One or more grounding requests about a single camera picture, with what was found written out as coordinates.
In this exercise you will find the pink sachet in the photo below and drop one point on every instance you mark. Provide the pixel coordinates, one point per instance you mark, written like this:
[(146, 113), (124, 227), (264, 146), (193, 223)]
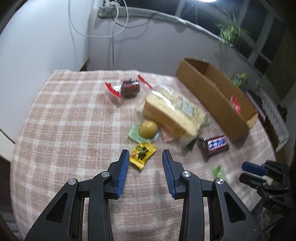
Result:
[(168, 136)]

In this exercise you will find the long cardboard box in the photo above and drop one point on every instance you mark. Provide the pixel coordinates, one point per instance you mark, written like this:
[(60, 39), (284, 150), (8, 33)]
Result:
[(214, 90)]

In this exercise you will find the bread loaf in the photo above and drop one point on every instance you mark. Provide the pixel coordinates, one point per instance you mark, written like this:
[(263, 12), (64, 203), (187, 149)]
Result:
[(180, 118)]

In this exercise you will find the light tripod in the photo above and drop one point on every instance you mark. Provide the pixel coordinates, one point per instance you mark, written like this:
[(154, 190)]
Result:
[(194, 16)]

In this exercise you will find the grey windowsill cloth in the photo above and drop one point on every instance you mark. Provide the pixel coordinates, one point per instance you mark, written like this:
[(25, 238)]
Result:
[(106, 12)]

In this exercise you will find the window frame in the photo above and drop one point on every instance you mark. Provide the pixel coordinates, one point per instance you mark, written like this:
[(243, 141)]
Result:
[(266, 28)]

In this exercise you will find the Snickers bar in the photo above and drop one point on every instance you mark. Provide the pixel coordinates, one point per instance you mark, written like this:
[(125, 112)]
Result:
[(213, 146)]

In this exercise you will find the yellow candy packet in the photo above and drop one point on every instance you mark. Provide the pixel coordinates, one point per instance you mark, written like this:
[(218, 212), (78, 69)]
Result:
[(141, 154)]

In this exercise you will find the white lace cloth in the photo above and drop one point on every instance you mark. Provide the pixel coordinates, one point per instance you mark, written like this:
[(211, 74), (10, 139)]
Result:
[(275, 119)]

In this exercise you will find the green drink carton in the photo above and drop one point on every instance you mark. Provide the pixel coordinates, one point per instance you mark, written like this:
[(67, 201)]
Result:
[(238, 78)]

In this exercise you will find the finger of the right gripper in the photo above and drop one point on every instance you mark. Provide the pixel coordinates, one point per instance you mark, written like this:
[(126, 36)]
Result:
[(254, 169), (251, 180)]

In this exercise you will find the potted spider plant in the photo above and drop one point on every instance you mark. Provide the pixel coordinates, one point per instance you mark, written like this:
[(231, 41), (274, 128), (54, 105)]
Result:
[(230, 33)]

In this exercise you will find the red wrapped chocolate cake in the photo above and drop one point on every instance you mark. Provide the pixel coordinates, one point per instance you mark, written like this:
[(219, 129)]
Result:
[(128, 88)]

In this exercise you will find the pink plaid tablecloth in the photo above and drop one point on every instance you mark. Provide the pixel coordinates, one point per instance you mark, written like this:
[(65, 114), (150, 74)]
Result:
[(75, 130)]

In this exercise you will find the small clear green candy packet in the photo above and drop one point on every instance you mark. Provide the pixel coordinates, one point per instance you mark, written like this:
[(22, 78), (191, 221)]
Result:
[(219, 173)]

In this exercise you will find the yellow pudding cup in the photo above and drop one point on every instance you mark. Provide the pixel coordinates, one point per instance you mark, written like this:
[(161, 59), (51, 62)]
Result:
[(146, 132)]

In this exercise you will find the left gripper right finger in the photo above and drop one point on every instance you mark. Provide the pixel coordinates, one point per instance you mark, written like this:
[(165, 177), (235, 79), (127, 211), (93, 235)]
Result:
[(229, 218)]

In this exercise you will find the dark red jelly snack pack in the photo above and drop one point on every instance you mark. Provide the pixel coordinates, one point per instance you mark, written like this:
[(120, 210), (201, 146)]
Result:
[(235, 104)]

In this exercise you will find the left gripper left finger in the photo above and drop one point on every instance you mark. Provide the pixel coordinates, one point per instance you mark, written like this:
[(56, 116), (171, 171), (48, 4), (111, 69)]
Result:
[(62, 219)]

